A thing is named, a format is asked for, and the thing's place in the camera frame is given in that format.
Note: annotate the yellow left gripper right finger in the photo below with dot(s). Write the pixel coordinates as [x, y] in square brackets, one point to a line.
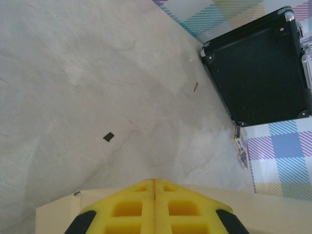
[185, 212]

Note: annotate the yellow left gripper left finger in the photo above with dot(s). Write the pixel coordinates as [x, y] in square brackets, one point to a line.
[129, 212]

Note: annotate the cardboard paper box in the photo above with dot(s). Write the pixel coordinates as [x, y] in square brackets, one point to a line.
[268, 209]

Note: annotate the small black tape piece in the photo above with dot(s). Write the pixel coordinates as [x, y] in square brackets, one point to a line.
[108, 137]

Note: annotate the small picture card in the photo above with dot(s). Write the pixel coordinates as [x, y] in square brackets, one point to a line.
[241, 146]

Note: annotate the small dark stick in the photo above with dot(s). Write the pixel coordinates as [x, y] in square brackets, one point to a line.
[195, 87]

